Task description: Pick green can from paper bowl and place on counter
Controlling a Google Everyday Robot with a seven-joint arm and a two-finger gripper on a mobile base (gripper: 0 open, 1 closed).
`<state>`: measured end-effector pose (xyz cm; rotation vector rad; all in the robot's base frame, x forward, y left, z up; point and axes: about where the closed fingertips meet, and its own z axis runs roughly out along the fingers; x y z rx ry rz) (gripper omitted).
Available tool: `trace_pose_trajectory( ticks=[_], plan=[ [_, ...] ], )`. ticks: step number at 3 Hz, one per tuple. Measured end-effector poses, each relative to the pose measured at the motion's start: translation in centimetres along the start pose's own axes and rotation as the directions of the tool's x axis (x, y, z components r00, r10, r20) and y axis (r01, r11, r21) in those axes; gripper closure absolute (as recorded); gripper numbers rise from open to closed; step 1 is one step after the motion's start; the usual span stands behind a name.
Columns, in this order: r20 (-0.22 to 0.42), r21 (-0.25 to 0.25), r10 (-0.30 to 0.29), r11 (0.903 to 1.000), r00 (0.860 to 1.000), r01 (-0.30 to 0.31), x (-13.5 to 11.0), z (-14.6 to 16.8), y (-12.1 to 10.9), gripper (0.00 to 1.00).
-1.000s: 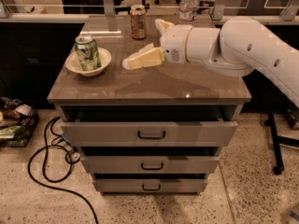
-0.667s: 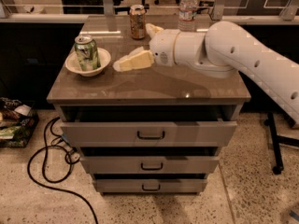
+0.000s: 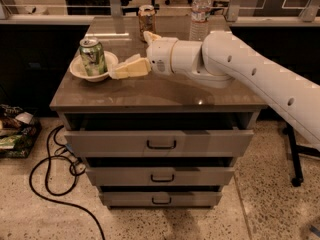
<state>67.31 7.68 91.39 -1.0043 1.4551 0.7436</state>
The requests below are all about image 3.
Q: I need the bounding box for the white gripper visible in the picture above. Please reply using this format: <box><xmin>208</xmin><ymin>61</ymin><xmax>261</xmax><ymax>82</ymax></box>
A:
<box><xmin>109</xmin><ymin>31</ymin><xmax>178</xmax><ymax>80</ymax></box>

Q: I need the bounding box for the green soda can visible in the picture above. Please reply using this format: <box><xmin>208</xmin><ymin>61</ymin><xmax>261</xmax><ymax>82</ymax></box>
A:
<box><xmin>79</xmin><ymin>37</ymin><xmax>107</xmax><ymax>76</ymax></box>

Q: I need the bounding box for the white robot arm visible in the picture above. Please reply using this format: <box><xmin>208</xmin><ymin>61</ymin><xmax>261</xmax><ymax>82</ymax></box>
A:
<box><xmin>109</xmin><ymin>30</ymin><xmax>320</xmax><ymax>150</ymax></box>

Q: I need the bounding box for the orange soda can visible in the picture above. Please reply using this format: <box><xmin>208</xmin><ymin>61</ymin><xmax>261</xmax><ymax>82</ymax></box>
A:
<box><xmin>138</xmin><ymin>5</ymin><xmax>156</xmax><ymax>41</ymax></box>

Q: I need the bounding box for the white paper bowl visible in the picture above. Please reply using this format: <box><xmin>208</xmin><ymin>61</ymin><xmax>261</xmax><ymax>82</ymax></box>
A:
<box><xmin>69</xmin><ymin>51</ymin><xmax>118</xmax><ymax>82</ymax></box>

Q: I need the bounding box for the clear plastic water bottle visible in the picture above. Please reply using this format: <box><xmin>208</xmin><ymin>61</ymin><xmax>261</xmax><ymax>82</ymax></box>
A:
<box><xmin>189</xmin><ymin>0</ymin><xmax>211</xmax><ymax>41</ymax></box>

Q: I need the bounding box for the grey drawer cabinet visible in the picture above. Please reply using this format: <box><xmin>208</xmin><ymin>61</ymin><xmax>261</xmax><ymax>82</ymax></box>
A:
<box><xmin>49</xmin><ymin>15</ymin><xmax>269</xmax><ymax>210</ymax></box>

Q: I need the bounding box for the top grey drawer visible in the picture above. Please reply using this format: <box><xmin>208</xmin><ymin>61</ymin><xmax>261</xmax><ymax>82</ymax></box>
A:
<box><xmin>65</xmin><ymin>129</ymin><xmax>253</xmax><ymax>158</ymax></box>

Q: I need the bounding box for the grey drawer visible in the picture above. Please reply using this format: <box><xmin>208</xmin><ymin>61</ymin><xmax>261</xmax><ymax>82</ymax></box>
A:
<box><xmin>100</xmin><ymin>191</ymin><xmax>222</xmax><ymax>207</ymax></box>
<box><xmin>65</xmin><ymin>129</ymin><xmax>253</xmax><ymax>158</ymax></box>
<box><xmin>87</xmin><ymin>167</ymin><xmax>234</xmax><ymax>186</ymax></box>

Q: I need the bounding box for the middle grey drawer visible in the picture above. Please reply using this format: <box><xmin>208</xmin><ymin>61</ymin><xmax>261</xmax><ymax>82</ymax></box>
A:
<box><xmin>87</xmin><ymin>167</ymin><xmax>234</xmax><ymax>186</ymax></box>

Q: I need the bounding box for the tray of snack packets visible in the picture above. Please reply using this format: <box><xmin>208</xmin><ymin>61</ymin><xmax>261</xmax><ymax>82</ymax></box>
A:
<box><xmin>0</xmin><ymin>104</ymin><xmax>42</xmax><ymax>158</ymax></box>

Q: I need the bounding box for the bottom grey drawer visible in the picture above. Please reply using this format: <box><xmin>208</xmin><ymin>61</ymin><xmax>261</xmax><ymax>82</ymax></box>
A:
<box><xmin>100</xmin><ymin>191</ymin><xmax>222</xmax><ymax>207</ymax></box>

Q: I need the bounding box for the black wheeled stand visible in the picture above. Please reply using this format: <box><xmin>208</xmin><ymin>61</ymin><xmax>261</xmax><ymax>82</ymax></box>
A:
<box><xmin>283</xmin><ymin>124</ymin><xmax>320</xmax><ymax>187</ymax></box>

